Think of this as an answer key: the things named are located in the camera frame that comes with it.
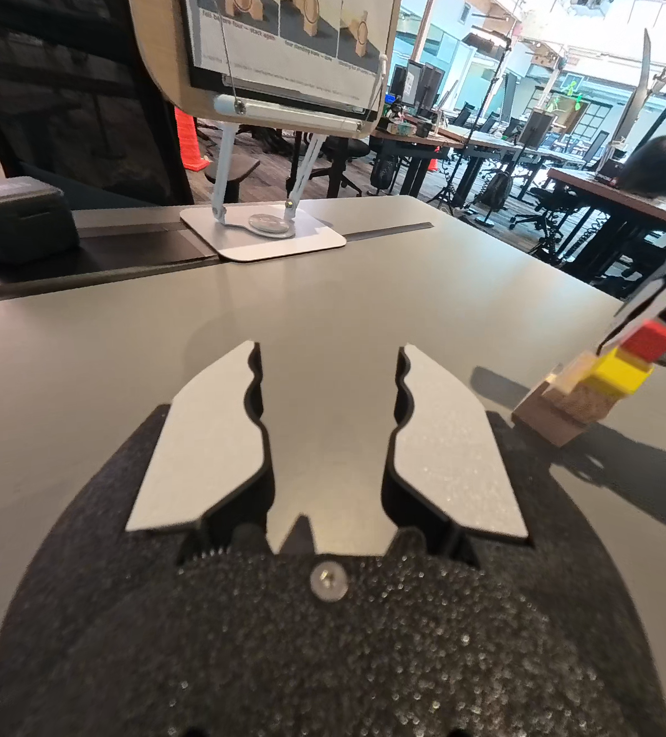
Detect medium natural wooden cube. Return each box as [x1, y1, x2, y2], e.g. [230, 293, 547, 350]
[543, 351, 618, 426]

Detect yellow wooden cube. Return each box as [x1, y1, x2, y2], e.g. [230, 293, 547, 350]
[583, 345, 654, 398]

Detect curved grey monitor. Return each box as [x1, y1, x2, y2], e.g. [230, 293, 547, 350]
[618, 28, 654, 147]

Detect printed instruction sheet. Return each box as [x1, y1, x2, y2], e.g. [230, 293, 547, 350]
[186, 0, 396, 113]

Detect dark grey charger box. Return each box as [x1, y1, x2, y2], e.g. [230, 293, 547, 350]
[0, 175, 80, 266]

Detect black backpack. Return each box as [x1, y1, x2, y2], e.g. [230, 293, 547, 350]
[478, 170, 513, 213]

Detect wooden book stand white base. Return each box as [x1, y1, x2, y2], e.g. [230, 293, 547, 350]
[128, 0, 403, 264]

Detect wooden desk with black legs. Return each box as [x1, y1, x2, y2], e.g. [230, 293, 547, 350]
[546, 166, 666, 286]
[369, 124, 547, 202]

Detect small red wooden cube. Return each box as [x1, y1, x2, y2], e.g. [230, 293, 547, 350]
[621, 321, 666, 364]

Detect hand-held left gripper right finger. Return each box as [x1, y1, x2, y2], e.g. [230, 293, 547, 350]
[385, 343, 530, 543]

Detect black mesh office chair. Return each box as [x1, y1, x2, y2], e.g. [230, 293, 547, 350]
[0, 0, 261, 209]

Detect black computer monitor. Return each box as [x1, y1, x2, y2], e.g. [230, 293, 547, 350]
[519, 109, 556, 149]

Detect black computer monitors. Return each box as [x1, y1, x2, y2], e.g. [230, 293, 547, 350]
[387, 59, 446, 116]

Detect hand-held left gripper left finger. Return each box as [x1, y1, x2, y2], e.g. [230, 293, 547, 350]
[124, 340, 276, 533]

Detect large natural wooden cube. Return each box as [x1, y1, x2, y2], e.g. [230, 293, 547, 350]
[511, 363, 590, 449]

